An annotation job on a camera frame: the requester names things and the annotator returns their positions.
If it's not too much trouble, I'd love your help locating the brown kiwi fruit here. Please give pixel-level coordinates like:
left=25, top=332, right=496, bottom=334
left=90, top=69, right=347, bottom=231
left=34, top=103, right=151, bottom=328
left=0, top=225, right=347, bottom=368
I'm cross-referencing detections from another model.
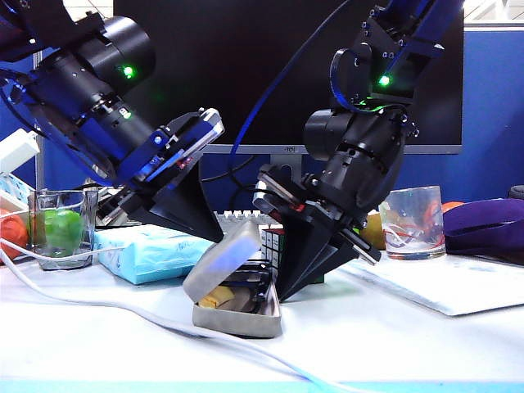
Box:
left=359, top=212, right=386, bottom=251

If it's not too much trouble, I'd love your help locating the blue and white box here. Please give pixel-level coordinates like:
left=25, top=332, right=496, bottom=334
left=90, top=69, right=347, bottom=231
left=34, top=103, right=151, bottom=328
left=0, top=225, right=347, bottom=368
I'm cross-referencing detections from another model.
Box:
left=0, top=174, right=36, bottom=206

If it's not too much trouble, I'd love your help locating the black computer monitor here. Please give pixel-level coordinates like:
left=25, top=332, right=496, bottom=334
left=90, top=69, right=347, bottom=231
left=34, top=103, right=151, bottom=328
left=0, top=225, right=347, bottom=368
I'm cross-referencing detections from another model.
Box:
left=113, top=0, right=466, bottom=156

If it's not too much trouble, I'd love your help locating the grey monitor stand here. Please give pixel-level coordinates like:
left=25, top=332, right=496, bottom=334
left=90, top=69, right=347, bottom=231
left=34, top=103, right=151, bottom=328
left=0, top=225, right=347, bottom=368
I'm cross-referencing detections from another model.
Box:
left=269, top=154, right=305, bottom=181

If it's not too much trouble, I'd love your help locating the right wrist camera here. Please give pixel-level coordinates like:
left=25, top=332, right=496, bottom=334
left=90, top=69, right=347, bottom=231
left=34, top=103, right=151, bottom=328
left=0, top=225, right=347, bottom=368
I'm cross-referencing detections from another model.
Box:
left=251, top=163, right=304, bottom=216

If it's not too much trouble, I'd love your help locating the grey partition post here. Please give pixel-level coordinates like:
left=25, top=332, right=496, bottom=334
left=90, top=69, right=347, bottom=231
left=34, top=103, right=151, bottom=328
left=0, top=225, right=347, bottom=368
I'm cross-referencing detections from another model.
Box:
left=33, top=51, right=46, bottom=192

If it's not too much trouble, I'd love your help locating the white charging cable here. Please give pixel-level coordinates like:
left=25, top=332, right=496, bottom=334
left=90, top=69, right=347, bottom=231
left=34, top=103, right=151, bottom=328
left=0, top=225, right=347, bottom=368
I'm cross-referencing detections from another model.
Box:
left=0, top=235, right=357, bottom=393

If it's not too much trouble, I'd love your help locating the black cable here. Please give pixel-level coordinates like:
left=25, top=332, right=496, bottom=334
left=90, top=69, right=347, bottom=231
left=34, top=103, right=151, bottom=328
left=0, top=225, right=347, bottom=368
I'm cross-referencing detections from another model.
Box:
left=228, top=183, right=257, bottom=210
left=200, top=155, right=257, bottom=183

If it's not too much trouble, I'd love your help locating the large orange fruit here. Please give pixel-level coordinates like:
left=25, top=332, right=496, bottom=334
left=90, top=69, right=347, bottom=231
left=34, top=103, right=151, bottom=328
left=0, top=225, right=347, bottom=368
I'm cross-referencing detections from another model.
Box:
left=0, top=208, right=29, bottom=263

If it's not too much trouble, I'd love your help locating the smoky square glass cup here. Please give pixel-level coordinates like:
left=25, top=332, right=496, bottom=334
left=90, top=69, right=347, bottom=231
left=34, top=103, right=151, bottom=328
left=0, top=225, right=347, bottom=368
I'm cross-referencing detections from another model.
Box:
left=29, top=189, right=99, bottom=271

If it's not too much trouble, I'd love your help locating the rubik's cube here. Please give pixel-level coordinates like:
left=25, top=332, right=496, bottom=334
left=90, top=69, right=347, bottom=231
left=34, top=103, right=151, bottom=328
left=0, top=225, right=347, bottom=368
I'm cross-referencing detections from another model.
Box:
left=260, top=224, right=327, bottom=284

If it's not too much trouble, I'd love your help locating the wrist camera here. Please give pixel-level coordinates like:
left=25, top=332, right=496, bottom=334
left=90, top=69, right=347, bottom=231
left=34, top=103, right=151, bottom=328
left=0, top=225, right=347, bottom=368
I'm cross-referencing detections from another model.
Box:
left=179, top=106, right=225, bottom=156
left=251, top=163, right=304, bottom=216

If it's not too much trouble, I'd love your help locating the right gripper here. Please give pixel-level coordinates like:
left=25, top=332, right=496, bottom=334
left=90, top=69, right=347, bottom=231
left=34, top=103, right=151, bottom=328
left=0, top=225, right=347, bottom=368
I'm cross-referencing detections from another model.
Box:
left=278, top=175, right=382, bottom=302

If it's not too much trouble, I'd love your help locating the white paper sheet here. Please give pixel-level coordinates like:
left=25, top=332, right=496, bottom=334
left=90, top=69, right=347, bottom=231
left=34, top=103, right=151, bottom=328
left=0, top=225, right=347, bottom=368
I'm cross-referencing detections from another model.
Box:
left=339, top=250, right=524, bottom=317

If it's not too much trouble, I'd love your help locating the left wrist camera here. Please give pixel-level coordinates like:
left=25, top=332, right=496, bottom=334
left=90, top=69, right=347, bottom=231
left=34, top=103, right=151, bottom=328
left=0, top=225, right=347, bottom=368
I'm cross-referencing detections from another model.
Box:
left=179, top=106, right=225, bottom=156

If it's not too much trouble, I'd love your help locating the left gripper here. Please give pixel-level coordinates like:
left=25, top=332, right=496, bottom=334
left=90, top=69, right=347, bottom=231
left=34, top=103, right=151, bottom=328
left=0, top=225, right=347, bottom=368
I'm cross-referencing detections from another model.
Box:
left=118, top=112, right=225, bottom=245

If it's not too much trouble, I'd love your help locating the clear tumbler with red swirls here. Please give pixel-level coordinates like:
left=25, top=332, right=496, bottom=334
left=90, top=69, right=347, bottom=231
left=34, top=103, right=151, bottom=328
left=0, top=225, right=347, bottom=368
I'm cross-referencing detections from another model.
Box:
left=378, top=186, right=446, bottom=262

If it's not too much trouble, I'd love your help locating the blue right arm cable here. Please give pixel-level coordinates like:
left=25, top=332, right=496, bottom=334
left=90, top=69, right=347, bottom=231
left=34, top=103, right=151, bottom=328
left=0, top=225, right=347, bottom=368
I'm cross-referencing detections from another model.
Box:
left=228, top=0, right=353, bottom=165

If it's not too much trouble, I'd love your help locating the grey suede glasses case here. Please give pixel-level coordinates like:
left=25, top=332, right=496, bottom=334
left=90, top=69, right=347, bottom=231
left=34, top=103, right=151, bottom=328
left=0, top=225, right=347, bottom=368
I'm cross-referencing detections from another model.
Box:
left=183, top=219, right=283, bottom=339

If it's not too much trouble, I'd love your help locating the green apple behind glass cup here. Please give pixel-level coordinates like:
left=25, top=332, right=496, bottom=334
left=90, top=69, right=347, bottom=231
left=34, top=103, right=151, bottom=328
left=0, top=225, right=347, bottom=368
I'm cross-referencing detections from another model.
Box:
left=43, top=210, right=85, bottom=257

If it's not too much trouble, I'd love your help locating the light blue wet wipes pack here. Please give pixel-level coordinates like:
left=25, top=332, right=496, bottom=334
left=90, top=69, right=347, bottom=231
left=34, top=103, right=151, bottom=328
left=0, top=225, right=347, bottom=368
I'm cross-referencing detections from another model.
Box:
left=94, top=224, right=216, bottom=286

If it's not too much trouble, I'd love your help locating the purple fabric bag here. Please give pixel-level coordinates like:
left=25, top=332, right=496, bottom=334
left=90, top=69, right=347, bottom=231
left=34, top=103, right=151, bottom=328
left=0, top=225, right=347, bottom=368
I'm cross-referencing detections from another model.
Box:
left=443, top=198, right=524, bottom=255

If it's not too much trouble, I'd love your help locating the white charger adapter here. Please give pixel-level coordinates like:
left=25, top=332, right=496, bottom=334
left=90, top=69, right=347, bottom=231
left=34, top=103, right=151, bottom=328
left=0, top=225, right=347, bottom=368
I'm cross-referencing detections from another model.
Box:
left=0, top=129, right=41, bottom=175

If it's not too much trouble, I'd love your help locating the white and grey keyboard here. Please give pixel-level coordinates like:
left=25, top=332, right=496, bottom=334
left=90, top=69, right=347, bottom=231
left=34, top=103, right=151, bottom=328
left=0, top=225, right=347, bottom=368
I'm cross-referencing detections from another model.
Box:
left=215, top=209, right=283, bottom=230

